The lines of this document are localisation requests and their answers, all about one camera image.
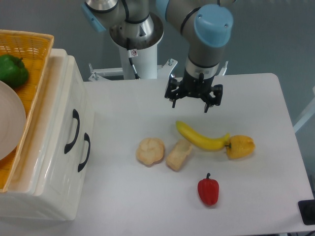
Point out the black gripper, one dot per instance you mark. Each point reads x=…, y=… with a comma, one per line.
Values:
x=196, y=87

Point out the black top drawer handle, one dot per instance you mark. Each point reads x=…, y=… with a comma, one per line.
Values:
x=74, y=131

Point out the black drawer handle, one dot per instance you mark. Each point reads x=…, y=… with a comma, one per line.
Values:
x=85, y=152
x=74, y=131

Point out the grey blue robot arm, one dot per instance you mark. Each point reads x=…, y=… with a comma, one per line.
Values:
x=205, y=24

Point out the white drawer cabinet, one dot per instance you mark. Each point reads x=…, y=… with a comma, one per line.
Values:
x=19, y=200

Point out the yellow banana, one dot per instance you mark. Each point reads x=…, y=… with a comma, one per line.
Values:
x=203, y=142

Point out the rectangular bread slice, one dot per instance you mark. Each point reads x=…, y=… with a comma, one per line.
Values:
x=178, y=155

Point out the yellow bell pepper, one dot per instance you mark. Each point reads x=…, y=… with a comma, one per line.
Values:
x=239, y=146

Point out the round bread roll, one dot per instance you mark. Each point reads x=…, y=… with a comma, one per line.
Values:
x=150, y=151

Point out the red bell pepper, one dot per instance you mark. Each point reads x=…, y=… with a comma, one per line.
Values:
x=208, y=190

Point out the black device at edge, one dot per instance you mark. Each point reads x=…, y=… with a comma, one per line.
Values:
x=307, y=211

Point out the orange woven basket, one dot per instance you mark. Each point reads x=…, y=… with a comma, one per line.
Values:
x=34, y=48

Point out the green bell pepper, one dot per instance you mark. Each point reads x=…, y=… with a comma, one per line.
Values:
x=13, y=71

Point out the beige round plate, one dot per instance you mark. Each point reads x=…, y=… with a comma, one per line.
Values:
x=12, y=120

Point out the white frame bar right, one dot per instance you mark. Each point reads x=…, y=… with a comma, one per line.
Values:
x=304, y=116

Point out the black lower drawer handle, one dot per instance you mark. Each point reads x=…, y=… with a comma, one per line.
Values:
x=85, y=152

